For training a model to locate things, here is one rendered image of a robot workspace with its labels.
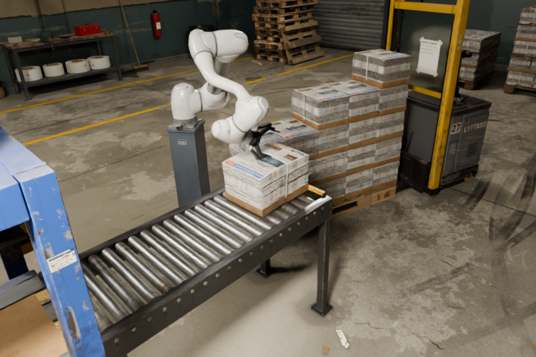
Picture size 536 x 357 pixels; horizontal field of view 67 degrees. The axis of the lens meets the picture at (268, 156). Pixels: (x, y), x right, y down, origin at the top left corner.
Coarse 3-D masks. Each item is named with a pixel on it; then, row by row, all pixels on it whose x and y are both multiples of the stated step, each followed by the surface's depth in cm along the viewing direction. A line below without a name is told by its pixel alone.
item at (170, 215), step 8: (216, 192) 232; (200, 200) 224; (176, 208) 217; (184, 208) 217; (192, 208) 219; (160, 216) 211; (168, 216) 210; (144, 224) 204; (152, 224) 204; (160, 224) 207; (128, 232) 199; (136, 232) 198; (112, 240) 193; (120, 240) 193; (160, 240) 210; (96, 248) 188; (104, 248) 188; (112, 248) 191; (80, 256) 183; (88, 256) 183; (120, 256) 195; (88, 264) 184; (40, 272) 174
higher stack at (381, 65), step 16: (368, 64) 326; (384, 64) 312; (400, 64) 319; (384, 80) 317; (384, 96) 323; (400, 96) 331; (400, 112) 339; (384, 128) 336; (400, 128) 345; (384, 144) 344; (400, 144) 352; (384, 176) 358; (384, 192) 366
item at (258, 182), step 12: (240, 156) 219; (252, 156) 219; (228, 168) 212; (240, 168) 207; (252, 168) 206; (264, 168) 206; (276, 168) 205; (228, 180) 217; (240, 180) 209; (252, 180) 201; (264, 180) 199; (276, 180) 207; (228, 192) 221; (240, 192) 214; (252, 192) 206; (264, 192) 202; (276, 192) 210; (252, 204) 209; (264, 204) 205
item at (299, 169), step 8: (264, 144) 233; (272, 144) 233; (280, 144) 233; (272, 152) 224; (280, 152) 223; (288, 152) 223; (296, 152) 222; (288, 160) 214; (296, 160) 214; (304, 160) 219; (296, 168) 216; (304, 168) 221; (296, 176) 218; (304, 176) 224; (296, 184) 221; (304, 184) 226
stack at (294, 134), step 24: (288, 120) 327; (240, 144) 294; (288, 144) 296; (312, 144) 307; (336, 144) 318; (312, 168) 315; (336, 168) 327; (312, 192) 325; (336, 192) 338; (336, 216) 347
